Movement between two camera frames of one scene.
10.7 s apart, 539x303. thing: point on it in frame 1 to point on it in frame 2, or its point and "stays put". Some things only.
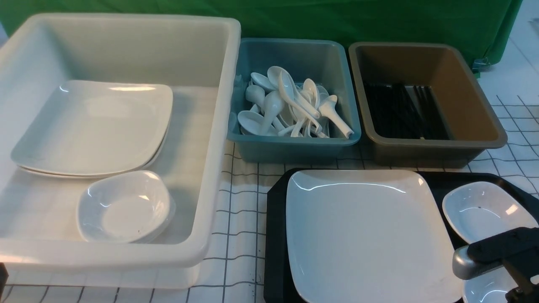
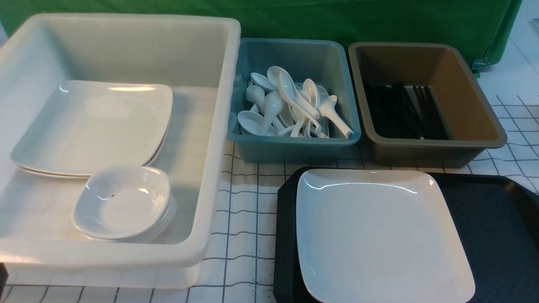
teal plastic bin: (326, 62) stays put
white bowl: (476, 210) to (129, 204)
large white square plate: (367, 236) stays put
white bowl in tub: (125, 207) stays put
